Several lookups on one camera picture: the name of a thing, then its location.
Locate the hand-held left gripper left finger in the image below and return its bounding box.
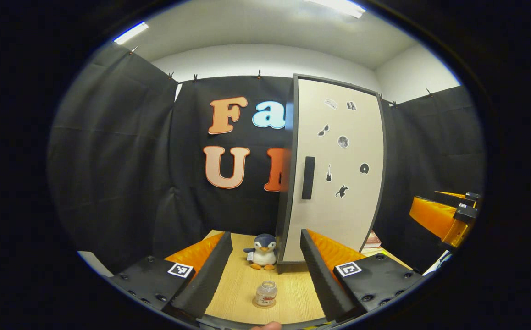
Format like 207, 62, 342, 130
110, 231, 234, 320

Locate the clear plastic bottle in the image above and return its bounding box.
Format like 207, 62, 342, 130
254, 280, 278, 307

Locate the penguin plush toy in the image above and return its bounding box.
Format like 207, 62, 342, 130
243, 233, 278, 271

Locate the black backdrop cloth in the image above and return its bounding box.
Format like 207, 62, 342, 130
48, 44, 486, 275

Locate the grey cabinet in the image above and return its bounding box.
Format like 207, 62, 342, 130
276, 73, 387, 274

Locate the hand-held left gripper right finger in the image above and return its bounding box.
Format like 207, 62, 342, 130
299, 228, 424, 324

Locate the ceiling panel light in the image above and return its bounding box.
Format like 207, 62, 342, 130
304, 0, 366, 19

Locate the ceiling strip light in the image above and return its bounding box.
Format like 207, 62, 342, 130
113, 22, 149, 45

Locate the white flat object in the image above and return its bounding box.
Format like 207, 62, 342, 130
424, 250, 454, 275

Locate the white cabinet door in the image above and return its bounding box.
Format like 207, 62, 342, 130
284, 78, 385, 263

